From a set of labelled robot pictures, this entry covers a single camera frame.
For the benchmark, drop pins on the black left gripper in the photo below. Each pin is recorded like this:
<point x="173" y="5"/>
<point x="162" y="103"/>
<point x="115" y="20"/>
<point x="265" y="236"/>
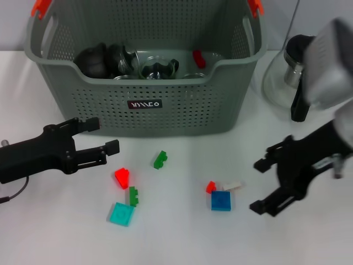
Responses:
<point x="41" y="157"/>

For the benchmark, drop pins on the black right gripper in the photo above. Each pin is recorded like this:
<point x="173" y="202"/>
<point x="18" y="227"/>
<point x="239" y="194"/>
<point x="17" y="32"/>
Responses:
<point x="303" y="157"/>

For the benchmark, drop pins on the white toy brick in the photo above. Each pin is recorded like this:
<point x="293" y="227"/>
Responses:
<point x="233" y="186"/>

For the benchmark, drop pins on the red sloped toy brick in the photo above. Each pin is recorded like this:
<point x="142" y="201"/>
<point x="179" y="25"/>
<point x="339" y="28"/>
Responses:
<point x="122" y="178"/>

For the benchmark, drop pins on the blue square toy plate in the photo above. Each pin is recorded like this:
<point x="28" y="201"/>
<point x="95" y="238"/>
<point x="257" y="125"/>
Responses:
<point x="220" y="200"/>

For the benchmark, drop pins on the small orange-red toy brick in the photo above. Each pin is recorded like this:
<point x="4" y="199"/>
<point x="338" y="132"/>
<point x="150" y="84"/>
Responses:
<point x="211" y="187"/>

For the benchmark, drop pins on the glass teacup black holder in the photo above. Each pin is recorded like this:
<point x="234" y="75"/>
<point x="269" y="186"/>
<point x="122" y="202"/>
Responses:
<point x="194" y="75"/>
<point x="122" y="77"/>
<point x="158" y="69"/>
<point x="118" y="59"/>

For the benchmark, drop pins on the green toy brick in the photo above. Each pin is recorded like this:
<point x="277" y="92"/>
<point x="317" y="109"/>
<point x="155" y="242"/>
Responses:
<point x="134" y="196"/>
<point x="160" y="159"/>

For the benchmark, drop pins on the teal square toy plate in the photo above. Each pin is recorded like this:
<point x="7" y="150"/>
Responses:
<point x="121" y="214"/>

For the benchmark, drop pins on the dark red long brick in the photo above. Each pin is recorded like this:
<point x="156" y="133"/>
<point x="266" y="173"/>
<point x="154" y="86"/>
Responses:
<point x="199" y="59"/>

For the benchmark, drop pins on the grey perforated storage basket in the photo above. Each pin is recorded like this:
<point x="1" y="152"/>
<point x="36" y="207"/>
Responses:
<point x="179" y="110"/>

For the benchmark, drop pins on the dark clay teapot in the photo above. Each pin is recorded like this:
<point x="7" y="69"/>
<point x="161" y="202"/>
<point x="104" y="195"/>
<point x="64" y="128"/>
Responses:
<point x="91" y="62"/>

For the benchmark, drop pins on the glass teapot black lid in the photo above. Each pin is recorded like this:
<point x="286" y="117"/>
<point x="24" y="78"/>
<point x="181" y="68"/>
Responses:
<point x="292" y="48"/>

